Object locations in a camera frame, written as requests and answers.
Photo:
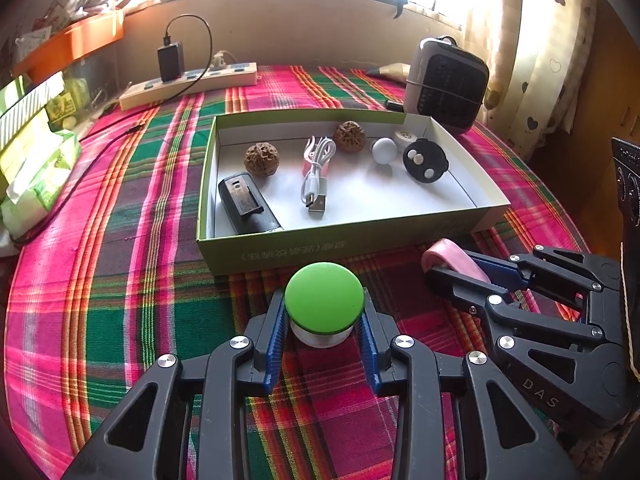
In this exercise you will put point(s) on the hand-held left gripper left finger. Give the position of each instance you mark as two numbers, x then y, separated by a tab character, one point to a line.
273	352

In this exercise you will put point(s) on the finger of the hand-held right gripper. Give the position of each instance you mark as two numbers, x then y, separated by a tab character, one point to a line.
465	287
500	272

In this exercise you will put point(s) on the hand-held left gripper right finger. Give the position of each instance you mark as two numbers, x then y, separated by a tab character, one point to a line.
369	355

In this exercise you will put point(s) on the pink oval case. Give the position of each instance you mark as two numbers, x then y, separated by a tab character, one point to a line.
447	255

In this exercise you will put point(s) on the green-topped white knob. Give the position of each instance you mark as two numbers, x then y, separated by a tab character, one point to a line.
322	295

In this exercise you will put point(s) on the green cardboard box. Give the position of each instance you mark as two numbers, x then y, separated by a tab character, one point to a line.
375	190

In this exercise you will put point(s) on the black disc with white dots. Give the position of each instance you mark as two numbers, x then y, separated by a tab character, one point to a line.
434	155

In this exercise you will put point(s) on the dark grey rectangular device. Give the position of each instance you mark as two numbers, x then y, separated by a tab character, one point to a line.
247	205

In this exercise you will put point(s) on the white ball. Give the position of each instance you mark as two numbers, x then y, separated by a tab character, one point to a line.
384	150

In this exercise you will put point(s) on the brown walnut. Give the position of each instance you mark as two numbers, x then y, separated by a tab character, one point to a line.
351	135
260	159

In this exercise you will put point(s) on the plaid pink green blanket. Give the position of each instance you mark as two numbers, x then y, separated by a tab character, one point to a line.
125	285

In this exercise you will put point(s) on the small white round cap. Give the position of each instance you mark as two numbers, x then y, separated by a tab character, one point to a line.
404	136

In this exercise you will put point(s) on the grey space heater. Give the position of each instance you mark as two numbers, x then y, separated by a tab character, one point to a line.
445	85

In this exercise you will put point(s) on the cream heart-print curtain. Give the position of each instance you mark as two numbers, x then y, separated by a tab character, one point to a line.
540	60

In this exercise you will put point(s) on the beige pencil-shaped case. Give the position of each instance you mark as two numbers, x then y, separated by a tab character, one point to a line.
390	71

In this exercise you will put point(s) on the black window latch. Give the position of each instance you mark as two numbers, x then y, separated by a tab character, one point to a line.
400	5

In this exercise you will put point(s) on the green tissue pack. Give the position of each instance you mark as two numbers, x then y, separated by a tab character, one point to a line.
45	180

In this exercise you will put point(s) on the beige power strip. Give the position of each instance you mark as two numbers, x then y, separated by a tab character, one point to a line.
150	92

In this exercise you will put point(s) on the white plug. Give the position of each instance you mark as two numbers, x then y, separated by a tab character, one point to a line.
220	60

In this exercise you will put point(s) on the black charger adapter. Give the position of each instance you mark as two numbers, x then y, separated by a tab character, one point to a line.
170	64

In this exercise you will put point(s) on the yellow-green box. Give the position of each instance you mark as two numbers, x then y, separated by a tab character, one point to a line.
20	152

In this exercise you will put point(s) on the yellow-green printed bag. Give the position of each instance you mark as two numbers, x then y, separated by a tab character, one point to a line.
62	105

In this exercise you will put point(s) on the clear glass tank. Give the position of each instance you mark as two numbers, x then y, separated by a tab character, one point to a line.
100	75

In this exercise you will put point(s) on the striped white box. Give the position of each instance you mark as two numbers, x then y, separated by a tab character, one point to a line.
35	105

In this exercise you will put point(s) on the bright green flat box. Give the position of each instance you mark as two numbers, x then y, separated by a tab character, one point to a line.
10	97

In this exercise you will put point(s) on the orange tray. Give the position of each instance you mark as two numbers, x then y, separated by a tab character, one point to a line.
75	40

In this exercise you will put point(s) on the clutter of small packets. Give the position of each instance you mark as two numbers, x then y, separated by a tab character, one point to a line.
75	5

